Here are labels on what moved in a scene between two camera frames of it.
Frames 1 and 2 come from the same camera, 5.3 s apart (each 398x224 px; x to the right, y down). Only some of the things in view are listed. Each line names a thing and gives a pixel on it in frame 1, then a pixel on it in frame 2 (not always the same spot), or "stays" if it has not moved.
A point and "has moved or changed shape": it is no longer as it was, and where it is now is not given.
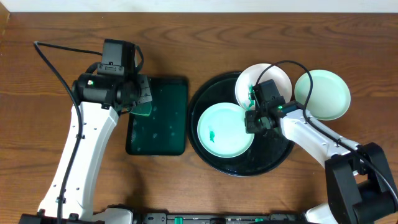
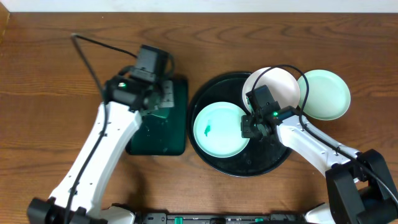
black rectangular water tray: [164, 131] stays
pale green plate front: [221, 130] stays
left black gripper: [143, 93] to [166, 94]
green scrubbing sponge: [143, 108] has moved or changed shape
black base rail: [219, 218] stays
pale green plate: [331, 95] stays
